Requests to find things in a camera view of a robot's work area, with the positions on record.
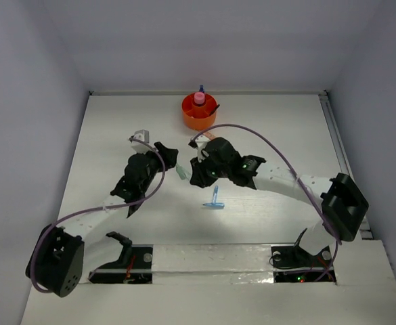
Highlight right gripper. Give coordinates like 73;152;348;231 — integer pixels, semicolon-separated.
190;151;231;188

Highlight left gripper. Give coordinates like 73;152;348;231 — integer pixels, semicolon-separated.
137;143;177;192

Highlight green highlighter pen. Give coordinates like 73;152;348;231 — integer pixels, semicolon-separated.
175;164;192;181

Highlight orange highlighter pen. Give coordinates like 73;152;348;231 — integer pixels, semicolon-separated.
202;131;216;140

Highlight black scissors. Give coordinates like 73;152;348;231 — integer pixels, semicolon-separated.
209;104;220;116

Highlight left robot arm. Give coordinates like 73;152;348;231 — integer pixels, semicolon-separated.
26;137;179;297

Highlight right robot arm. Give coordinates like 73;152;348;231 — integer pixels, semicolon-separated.
189;135;369;265

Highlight blue pen flat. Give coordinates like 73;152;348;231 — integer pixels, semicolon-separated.
203;202;225;209

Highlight orange round organizer container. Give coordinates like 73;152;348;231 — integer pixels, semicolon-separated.
181;93;218;131

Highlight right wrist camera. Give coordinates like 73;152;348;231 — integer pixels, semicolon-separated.
188;134;211;162

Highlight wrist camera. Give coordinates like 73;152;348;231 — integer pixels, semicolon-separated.
188;134;211;162
129;129;150;154

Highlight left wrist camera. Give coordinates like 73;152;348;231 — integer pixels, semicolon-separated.
129;129;150;154

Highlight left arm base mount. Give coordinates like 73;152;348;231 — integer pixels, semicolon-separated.
88;232;153;284

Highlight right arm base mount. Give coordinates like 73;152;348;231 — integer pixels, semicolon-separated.
269;230;336;284

